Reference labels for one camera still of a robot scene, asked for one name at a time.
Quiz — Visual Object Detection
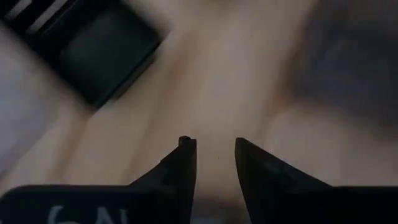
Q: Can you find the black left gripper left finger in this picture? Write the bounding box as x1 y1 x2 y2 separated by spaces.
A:
0 135 198 224

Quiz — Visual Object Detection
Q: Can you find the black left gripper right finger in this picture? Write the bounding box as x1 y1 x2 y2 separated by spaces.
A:
234 137 398 224

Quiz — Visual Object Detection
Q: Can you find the black slotted plastic basket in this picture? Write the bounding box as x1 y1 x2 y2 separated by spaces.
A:
0 0 164 110

